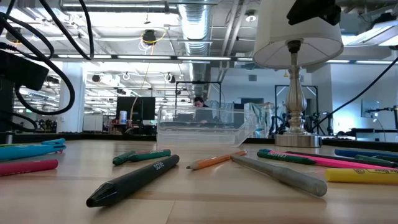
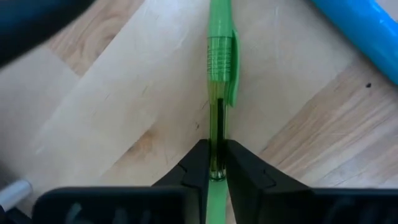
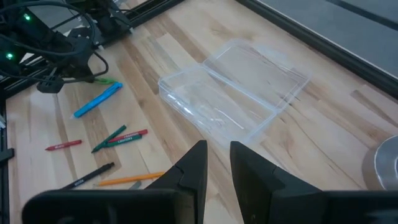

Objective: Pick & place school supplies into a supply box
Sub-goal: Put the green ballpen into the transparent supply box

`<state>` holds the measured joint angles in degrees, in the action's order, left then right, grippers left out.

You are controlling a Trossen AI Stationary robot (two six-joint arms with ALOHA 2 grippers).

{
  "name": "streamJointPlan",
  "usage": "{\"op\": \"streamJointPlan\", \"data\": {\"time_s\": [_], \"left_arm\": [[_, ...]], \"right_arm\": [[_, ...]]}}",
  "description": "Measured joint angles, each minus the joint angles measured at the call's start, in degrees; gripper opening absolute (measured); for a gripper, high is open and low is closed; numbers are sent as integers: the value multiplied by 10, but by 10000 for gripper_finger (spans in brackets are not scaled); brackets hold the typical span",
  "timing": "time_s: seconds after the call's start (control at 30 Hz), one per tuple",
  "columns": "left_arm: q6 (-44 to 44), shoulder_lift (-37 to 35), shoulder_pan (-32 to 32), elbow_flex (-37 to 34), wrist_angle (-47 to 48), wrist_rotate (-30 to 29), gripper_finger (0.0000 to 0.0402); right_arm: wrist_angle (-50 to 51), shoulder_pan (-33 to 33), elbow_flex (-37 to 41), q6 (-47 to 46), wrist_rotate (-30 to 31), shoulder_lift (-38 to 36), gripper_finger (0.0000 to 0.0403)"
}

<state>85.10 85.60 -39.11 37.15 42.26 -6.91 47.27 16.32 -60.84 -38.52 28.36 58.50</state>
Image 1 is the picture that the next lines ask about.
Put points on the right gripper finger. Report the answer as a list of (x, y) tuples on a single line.
[(300, 12), (328, 12)]

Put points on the light green mechanical pencil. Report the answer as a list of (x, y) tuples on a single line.
[(18, 145)]

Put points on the light blue marker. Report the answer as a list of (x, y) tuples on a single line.
[(25, 152)]

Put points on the pink marker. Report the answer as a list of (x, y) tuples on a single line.
[(28, 167)]

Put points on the dark blue marker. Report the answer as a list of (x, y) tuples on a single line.
[(363, 153)]

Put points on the pink pen blue cap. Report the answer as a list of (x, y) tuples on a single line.
[(329, 162)]

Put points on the red crayon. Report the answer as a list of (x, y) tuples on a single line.
[(149, 151)]

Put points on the dark green marker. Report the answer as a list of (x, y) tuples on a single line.
[(376, 158)]

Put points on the thick black pen white print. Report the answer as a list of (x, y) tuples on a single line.
[(130, 183)]

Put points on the clear plastic supply box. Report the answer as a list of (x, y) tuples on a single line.
[(199, 137)]

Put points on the grey marker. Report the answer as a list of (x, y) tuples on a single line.
[(286, 175)]

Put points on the yellow highlighter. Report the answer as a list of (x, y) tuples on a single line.
[(360, 176)]

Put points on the orange pencil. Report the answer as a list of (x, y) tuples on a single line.
[(211, 161)]

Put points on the grey monitor on arm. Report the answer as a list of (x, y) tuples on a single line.
[(370, 107)]

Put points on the white pillar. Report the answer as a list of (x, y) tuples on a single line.
[(71, 99)]

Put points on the table lamp white shade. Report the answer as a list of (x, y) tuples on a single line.
[(295, 93)]

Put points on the white cabinet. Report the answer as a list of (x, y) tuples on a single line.
[(92, 123)]

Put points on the clear plastic wrapped equipment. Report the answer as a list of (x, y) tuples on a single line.
[(265, 118)]

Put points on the white and blue canister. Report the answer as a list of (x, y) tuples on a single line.
[(123, 117)]

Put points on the black computer monitor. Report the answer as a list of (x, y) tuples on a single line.
[(140, 109)]

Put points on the person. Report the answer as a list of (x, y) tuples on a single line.
[(200, 102)]

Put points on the black aluminium table frame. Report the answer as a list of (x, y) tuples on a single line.
[(77, 137)]

